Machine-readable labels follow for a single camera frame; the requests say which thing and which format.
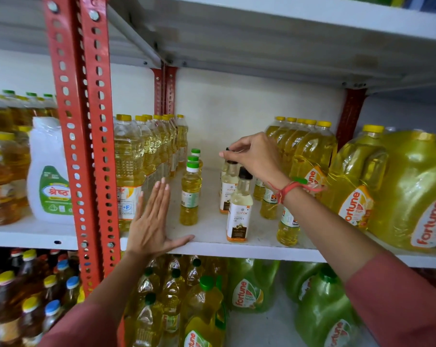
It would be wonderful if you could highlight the person's right hand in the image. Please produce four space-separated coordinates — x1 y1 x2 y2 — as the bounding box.
219 132 292 191

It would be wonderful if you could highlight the person's left hand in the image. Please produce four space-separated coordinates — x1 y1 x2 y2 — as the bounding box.
126 178 196 260

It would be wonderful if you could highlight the black cap white label bottle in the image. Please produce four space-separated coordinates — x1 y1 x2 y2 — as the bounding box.
219 147 240 215
226 167 254 243

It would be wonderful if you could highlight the person's left forearm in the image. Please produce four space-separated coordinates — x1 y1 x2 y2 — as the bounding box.
38 250 157 347

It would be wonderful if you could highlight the person's right forearm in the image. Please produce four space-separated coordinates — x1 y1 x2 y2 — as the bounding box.
282 182 436 347

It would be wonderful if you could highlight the row of clear oil bottles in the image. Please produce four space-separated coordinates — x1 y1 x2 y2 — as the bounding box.
113 113 189 232

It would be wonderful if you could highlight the yellow cap oil bottle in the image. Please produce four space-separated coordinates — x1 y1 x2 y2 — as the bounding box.
290 121 338 199
265 116 286 139
286 119 318 167
272 117 297 152
281 118 307 159

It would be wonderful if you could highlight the small oil bottle red label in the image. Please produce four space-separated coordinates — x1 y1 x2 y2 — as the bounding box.
259 187 280 220

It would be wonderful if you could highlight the group of green cap bottles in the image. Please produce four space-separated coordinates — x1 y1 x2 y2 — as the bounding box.
123 254 226 347

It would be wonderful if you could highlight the yellow jug green cap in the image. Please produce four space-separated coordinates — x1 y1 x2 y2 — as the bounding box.
180 275 228 347

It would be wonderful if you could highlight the large green oil jug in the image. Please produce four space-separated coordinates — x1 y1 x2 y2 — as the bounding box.
295 267 364 347
284 261 328 305
227 258 280 314

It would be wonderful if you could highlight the red slotted shelf upright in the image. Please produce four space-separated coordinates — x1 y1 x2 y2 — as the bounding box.
42 0 122 297
335 88 368 150
151 66 178 116

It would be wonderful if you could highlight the white jug green label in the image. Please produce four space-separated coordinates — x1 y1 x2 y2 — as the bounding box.
27 117 75 225

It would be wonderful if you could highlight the large yellow cap oil jug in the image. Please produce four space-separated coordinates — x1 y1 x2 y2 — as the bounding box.
367 130 436 254
320 125 389 231

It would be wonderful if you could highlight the group of coloured cap bottles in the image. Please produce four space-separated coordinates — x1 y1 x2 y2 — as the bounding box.
0 248 85 347

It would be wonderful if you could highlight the group of amber oil bottles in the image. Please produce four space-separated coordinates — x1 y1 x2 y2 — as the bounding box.
0 88 59 227

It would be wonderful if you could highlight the red thread bracelet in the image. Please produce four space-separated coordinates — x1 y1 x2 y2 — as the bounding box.
268 179 326 205

